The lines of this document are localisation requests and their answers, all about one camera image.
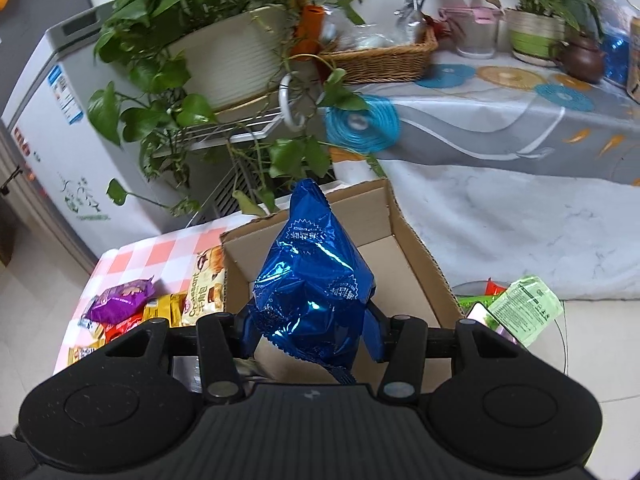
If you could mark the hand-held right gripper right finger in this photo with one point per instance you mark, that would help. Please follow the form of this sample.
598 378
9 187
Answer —
374 332

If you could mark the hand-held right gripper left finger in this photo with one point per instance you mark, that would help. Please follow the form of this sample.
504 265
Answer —
243 334

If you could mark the blue foil snack packet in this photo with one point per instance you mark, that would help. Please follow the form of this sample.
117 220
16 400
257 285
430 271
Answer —
310 280

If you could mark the yellow snack packet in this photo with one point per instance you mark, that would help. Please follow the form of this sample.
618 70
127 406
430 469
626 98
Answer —
165 306

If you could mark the cardboard box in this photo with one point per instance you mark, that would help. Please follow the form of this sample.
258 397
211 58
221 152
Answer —
350 210

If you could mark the purple snack packet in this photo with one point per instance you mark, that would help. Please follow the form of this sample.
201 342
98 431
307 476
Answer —
120 300

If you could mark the beige croissant snack packet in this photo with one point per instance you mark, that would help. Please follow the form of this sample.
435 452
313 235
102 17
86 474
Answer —
205 285

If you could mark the smartphone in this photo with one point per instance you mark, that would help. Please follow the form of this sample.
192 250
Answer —
482 316

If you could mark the red green snack packet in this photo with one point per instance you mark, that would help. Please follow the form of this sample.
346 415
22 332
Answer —
494 287

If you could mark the light green snack packet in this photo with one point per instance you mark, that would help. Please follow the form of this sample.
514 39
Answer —
525 307

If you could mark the cream brown snack packet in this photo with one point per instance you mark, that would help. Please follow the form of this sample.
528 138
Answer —
82 352

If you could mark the round glass side table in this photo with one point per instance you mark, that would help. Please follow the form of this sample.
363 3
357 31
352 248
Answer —
555 351

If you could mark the white metal rack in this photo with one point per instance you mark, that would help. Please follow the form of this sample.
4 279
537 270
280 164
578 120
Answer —
225 132

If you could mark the white chest freezer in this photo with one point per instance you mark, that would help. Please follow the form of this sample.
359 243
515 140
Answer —
75 160

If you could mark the grey printed tablecloth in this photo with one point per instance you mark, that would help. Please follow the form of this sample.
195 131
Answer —
500 125

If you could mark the grey refrigerator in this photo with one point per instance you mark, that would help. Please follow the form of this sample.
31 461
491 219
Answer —
30 210

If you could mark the wicker basket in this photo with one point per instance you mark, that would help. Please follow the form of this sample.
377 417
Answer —
385 67

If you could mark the white ribbed plant pot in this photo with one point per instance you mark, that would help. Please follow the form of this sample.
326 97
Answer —
235 65

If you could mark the clear plastic bag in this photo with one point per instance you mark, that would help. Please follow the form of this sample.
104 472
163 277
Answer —
360 37

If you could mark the glass jar with pink lid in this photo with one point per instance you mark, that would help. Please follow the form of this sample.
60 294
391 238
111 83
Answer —
475 35

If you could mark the orange packet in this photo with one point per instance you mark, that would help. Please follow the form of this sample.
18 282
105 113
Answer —
312 22

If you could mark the plant in green striped pot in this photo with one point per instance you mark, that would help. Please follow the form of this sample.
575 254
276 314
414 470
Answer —
535 35

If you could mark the brown clay teapot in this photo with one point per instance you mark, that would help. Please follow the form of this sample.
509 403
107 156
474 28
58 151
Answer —
580 60

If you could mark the blue patterned plastic bag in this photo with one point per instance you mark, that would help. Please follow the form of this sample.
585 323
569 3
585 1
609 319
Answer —
615 50

